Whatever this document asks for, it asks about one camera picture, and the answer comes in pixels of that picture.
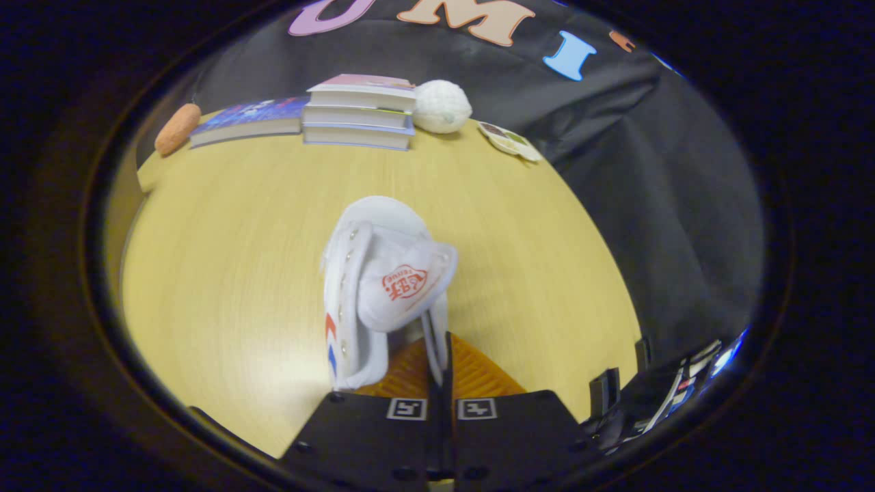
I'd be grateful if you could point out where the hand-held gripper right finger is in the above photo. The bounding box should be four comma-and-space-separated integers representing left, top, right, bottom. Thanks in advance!
441, 331, 606, 482

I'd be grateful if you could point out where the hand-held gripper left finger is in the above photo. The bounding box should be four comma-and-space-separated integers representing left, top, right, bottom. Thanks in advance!
279, 335, 438, 482

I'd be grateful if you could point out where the white shoe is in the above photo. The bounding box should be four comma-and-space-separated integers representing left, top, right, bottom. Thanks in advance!
321, 196, 459, 392

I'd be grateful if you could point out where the dark cluttered equipment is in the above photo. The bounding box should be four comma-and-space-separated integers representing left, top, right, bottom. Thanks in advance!
588, 328, 749, 455

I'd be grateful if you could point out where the black backdrop cloth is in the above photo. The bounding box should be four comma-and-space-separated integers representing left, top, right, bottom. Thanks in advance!
137, 0, 765, 383

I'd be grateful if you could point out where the small white palette tray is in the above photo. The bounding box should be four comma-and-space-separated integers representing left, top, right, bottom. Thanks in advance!
477, 121, 543, 163

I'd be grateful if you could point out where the pale blue thin book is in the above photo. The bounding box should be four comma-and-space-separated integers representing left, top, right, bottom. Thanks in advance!
303, 123, 416, 151

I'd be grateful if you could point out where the white thin book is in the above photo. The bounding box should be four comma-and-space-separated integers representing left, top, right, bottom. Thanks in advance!
302, 104, 414, 131

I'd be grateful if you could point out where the white plush ball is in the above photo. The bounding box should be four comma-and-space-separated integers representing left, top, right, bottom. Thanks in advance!
412, 80, 473, 135

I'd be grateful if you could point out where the blue cover book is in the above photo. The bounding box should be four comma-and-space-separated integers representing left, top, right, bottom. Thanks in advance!
189, 96, 310, 149

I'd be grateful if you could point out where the pink cover book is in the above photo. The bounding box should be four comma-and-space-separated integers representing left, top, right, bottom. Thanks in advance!
306, 74, 416, 113

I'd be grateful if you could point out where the orange plush toy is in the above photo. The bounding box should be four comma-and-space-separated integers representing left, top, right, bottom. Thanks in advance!
154, 103, 202, 156

